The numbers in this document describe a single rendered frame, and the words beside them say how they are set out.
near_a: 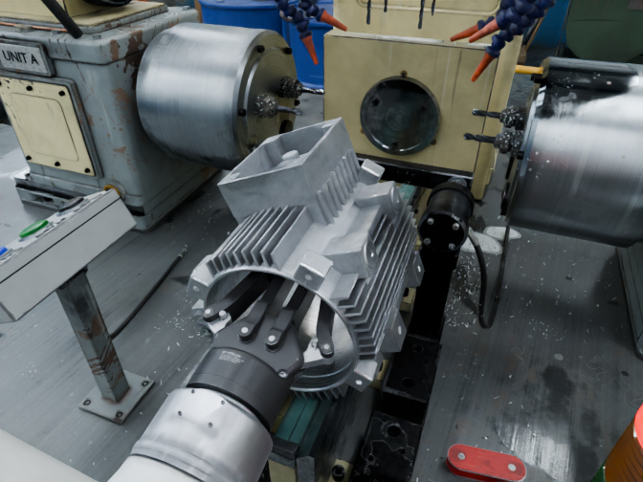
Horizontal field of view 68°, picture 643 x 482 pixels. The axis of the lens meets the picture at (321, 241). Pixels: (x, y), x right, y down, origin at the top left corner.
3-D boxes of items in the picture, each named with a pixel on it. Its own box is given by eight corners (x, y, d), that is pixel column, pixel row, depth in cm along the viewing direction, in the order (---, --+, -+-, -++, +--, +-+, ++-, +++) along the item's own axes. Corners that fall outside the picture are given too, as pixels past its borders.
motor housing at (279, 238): (306, 287, 69) (250, 170, 60) (435, 275, 59) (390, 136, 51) (241, 399, 53) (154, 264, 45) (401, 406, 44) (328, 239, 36)
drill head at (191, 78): (171, 122, 110) (148, 4, 96) (318, 146, 100) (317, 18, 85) (94, 169, 92) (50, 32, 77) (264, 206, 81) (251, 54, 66)
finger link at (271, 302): (256, 363, 42) (242, 360, 43) (302, 274, 50) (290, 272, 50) (250, 338, 39) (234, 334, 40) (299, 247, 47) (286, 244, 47)
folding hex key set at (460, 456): (521, 465, 56) (524, 457, 55) (523, 492, 54) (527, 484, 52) (445, 449, 58) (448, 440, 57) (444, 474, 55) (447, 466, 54)
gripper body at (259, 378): (267, 408, 33) (316, 308, 39) (166, 372, 35) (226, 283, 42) (279, 452, 38) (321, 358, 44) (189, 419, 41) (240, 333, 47)
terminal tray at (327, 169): (289, 190, 60) (265, 138, 57) (365, 174, 55) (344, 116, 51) (245, 244, 51) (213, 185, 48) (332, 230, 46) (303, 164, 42)
